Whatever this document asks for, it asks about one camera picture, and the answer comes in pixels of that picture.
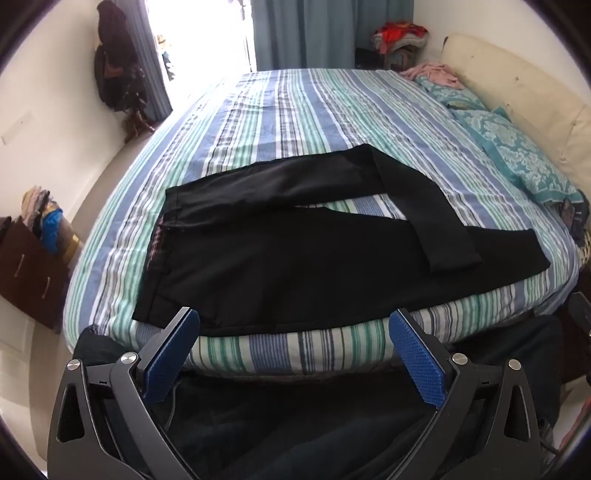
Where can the blue curtain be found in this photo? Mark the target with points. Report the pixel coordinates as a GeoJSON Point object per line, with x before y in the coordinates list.
{"type": "Point", "coordinates": [158, 103]}
{"type": "Point", "coordinates": [291, 34]}

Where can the black pants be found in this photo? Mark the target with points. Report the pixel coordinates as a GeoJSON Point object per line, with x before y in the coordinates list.
{"type": "Point", "coordinates": [319, 242]}

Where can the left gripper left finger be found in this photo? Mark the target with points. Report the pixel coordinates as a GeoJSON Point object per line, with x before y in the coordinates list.
{"type": "Point", "coordinates": [101, 426]}

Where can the white wall switch plate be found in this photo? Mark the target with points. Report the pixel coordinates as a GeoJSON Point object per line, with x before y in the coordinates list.
{"type": "Point", "coordinates": [14, 130]}

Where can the teal floral pillow far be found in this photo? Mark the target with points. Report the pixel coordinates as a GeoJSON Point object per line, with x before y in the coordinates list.
{"type": "Point", "coordinates": [451, 98]}

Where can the blue curtain right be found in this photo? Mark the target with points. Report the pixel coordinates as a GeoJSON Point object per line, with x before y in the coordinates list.
{"type": "Point", "coordinates": [291, 34]}

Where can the striped bed with sheet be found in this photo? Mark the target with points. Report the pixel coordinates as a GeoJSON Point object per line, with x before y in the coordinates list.
{"type": "Point", "coordinates": [276, 114]}

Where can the teal floral pillow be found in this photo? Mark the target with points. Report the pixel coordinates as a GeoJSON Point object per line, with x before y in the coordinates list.
{"type": "Point", "coordinates": [518, 158]}
{"type": "Point", "coordinates": [451, 98]}

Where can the brown wooden drawer cabinet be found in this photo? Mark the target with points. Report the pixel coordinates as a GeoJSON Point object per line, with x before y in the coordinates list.
{"type": "Point", "coordinates": [33, 279]}

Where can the dark clothes hanging on wall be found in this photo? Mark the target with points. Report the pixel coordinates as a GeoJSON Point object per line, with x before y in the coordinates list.
{"type": "Point", "coordinates": [118, 76]}

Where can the teal floral pillow near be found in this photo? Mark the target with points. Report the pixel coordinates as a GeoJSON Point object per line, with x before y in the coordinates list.
{"type": "Point", "coordinates": [518, 158]}

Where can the clothes on cabinet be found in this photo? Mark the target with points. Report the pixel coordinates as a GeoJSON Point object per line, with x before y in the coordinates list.
{"type": "Point", "coordinates": [42, 215]}

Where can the blue curtain left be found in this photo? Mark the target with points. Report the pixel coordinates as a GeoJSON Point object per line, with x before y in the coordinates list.
{"type": "Point", "coordinates": [158, 103]}

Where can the pile of colourful clothes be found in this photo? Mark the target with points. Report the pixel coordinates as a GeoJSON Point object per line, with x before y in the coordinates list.
{"type": "Point", "coordinates": [399, 44]}

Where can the cream padded headboard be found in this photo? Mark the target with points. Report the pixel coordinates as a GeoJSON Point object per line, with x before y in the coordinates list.
{"type": "Point", "coordinates": [555, 118]}

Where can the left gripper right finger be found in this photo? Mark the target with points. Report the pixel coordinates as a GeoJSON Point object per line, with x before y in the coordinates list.
{"type": "Point", "coordinates": [484, 425]}

